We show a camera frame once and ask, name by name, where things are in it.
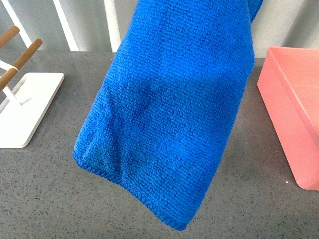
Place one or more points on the blue microfiber cloth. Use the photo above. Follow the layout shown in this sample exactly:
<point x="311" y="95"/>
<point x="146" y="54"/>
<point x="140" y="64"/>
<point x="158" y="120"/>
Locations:
<point x="161" y="120"/>

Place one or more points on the pink plastic bin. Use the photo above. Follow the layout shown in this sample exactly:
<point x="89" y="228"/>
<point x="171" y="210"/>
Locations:
<point x="289" y="86"/>

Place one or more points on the white towel rack with wooden bars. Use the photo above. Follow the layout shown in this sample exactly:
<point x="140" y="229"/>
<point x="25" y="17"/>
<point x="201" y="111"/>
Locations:
<point x="25" y="105"/>

